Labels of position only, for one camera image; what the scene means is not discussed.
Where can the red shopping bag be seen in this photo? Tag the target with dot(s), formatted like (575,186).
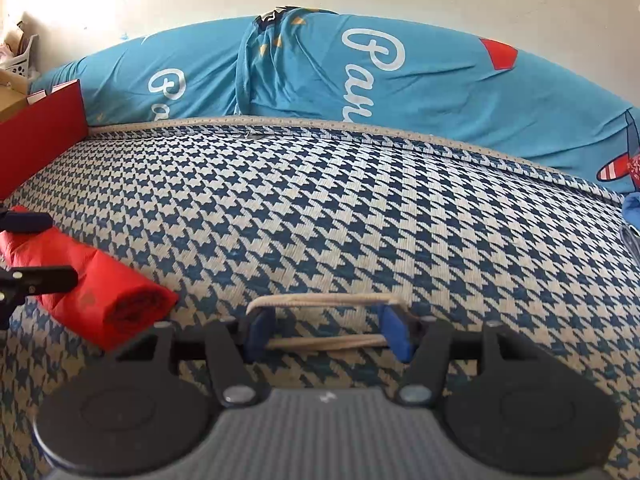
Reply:
(100,285)

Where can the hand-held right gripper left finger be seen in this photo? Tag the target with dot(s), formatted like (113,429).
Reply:
(260,330)

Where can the beige rubber band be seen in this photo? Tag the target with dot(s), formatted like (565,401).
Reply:
(325,300)

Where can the red cardboard shoe box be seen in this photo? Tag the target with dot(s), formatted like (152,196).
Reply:
(45,135)

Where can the white plastic basket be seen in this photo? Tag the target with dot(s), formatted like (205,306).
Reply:
(22,62)

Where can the blue garment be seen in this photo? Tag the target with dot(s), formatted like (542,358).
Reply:
(632,210)

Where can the red floral cloth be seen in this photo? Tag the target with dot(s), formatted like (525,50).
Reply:
(635,166)

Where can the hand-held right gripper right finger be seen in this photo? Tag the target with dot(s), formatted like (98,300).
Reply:
(395,332)

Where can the blue printed bolster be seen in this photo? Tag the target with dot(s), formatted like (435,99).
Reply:
(350,85)

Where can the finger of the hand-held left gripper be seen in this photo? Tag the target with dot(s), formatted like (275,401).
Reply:
(25,222)
(45,279)

